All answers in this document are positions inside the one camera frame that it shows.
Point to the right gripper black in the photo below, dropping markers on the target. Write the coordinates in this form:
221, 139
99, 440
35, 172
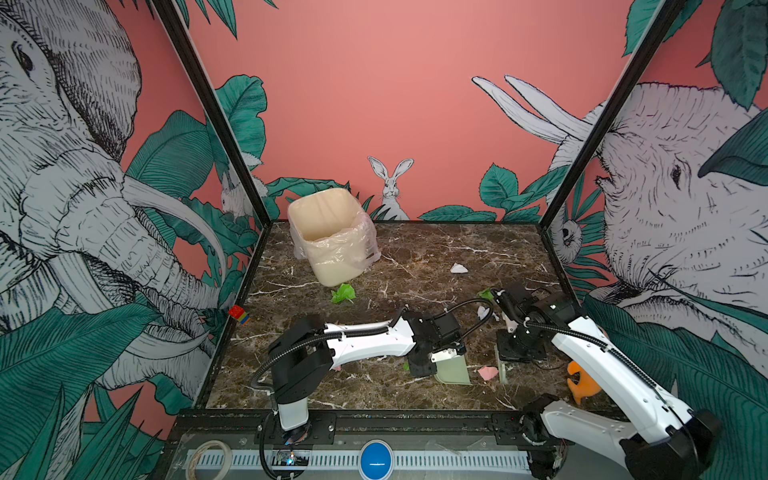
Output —
505, 355

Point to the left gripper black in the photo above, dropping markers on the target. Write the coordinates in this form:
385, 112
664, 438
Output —
424, 372

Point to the light green dustpan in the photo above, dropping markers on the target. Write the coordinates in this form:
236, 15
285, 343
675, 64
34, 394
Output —
453, 371

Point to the light green hand brush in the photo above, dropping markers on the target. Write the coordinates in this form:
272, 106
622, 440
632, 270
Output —
502, 367

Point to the cream trash bin with bag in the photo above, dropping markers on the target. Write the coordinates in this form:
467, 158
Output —
334, 234

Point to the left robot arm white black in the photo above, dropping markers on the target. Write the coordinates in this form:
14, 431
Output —
299, 360

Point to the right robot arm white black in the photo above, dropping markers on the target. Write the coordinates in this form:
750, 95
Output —
661, 437

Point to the white paper scrap right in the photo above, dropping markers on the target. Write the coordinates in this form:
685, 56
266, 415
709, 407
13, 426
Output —
483, 312

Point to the white paper scrap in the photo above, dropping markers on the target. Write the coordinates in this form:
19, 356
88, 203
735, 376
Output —
458, 269
483, 312

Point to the pink paper scrap right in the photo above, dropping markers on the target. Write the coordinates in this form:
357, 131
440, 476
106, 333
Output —
488, 373

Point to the white paper scrap far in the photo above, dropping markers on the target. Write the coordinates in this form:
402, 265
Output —
458, 269

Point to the orange plush toy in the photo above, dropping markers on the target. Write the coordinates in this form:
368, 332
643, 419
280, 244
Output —
580, 383

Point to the green paper scrap near bin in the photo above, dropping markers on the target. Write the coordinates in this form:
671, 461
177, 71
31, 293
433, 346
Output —
344, 292

